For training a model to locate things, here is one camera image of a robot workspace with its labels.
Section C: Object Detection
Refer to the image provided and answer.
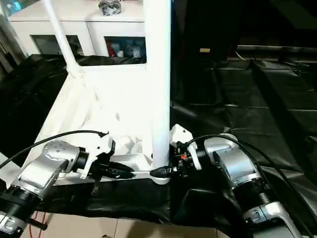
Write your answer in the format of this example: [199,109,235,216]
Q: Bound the white plastic table top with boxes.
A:
[23,61,172,186]

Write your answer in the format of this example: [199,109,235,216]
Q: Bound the white plastic table leg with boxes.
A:
[0,151,25,186]
[45,0,87,75]
[143,0,173,169]

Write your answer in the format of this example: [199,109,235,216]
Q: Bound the black plastic mat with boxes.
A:
[0,53,317,238]

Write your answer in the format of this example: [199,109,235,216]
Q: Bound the red bottle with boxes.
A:
[106,41,116,58]

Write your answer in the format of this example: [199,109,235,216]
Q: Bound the white sideboard cabinet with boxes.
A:
[8,0,147,65]

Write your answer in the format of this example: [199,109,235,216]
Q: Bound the grey curtain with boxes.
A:
[0,22,28,73]

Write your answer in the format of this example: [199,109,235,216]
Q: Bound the black draped furniture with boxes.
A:
[170,0,317,60]

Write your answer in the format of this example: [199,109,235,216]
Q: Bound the black parts in clear bag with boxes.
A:
[98,0,122,16]

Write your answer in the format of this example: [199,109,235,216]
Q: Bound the blue white plastic package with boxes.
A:
[7,0,23,11]

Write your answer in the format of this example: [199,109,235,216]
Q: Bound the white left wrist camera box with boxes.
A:
[79,132,117,179]

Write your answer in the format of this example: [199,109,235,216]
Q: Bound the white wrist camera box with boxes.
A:
[169,123,202,172]
[79,132,117,179]

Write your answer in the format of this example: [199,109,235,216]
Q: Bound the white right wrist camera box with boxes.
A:
[169,123,202,172]

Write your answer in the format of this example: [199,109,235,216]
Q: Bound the black right camera cable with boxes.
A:
[183,134,317,238]

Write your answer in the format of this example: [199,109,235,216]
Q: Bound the red cable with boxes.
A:
[28,211,47,238]

